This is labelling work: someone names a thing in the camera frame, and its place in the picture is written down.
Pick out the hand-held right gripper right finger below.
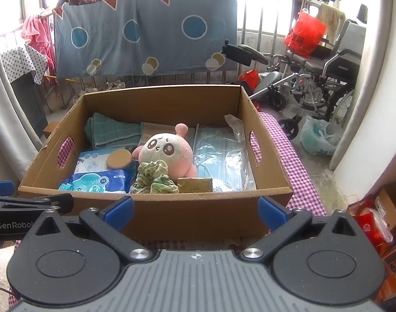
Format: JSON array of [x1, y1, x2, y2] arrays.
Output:
[[241, 196, 367, 263]]

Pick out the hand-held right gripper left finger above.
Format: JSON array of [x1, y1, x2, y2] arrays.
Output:
[[27, 196, 152, 262]]

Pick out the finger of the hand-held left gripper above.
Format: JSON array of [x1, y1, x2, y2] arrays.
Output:
[[0, 193, 74, 216], [0, 180, 16, 196]]

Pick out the blue wet wipes pack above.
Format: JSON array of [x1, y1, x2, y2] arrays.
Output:
[[58, 171, 137, 194]]

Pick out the green patterned scrunchie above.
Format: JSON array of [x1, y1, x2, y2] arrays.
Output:
[[130, 160, 179, 194]]

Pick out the tan round lid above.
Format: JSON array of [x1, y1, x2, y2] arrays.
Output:
[[106, 149, 133, 170]]

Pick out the blue white mask packet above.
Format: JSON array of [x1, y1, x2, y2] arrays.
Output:
[[74, 149, 137, 175]]

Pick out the large cardboard box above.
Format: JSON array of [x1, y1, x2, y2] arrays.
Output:
[[18, 84, 294, 242]]

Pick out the pink plush toy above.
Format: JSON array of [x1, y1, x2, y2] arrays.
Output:
[[131, 123, 199, 180]]

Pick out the clear bag of face masks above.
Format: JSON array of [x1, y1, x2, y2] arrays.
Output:
[[193, 114, 257, 192]]

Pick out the kraft paper packet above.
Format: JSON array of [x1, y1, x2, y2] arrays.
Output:
[[177, 178, 213, 193]]

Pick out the green towel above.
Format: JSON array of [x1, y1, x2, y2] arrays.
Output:
[[84, 113, 143, 152]]

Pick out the beige packet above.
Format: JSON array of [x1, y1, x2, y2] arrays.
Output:
[[138, 122, 199, 151]]

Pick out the white fluffy rug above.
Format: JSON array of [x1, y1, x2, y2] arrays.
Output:
[[0, 245, 17, 312]]

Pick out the pink checkered cloth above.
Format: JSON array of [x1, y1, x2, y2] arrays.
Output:
[[10, 110, 328, 312]]

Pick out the pale curtain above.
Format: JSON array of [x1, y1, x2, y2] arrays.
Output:
[[0, 36, 43, 183]]

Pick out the small closed cardboard box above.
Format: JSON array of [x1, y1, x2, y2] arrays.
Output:
[[43, 122, 61, 139]]

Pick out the green white plastic bag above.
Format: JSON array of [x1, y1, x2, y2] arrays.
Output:
[[300, 115, 343, 156]]

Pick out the dark grey cloth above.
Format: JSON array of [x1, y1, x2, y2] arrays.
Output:
[[11, 71, 48, 131]]

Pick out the red snack packets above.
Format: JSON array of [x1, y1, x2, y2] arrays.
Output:
[[347, 198, 394, 255]]

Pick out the small open cardboard box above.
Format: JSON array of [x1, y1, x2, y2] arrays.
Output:
[[377, 188, 396, 232]]

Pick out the yellow pole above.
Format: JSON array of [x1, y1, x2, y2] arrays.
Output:
[[44, 75, 80, 84]]

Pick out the polka dot cloth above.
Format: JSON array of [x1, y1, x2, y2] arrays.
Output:
[[0, 44, 49, 85]]

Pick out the crumpled red plastic bag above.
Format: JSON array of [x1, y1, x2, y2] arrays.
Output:
[[237, 70, 261, 90]]

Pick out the pink garment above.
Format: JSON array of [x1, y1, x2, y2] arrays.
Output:
[[21, 15, 56, 73]]

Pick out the wheelchair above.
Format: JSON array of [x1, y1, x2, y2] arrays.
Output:
[[276, 5, 369, 141]]

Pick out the black padded seat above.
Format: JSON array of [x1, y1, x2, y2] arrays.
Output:
[[221, 40, 270, 67]]

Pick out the metal window railing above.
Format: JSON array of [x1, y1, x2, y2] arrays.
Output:
[[0, 0, 319, 105]]

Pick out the hanging red plastic bag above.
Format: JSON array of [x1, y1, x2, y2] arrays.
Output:
[[284, 11, 327, 60]]

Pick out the blue printed sheet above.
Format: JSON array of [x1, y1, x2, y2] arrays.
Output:
[[53, 0, 239, 77]]

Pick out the beige hanging towel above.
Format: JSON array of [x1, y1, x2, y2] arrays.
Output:
[[316, 3, 347, 40]]

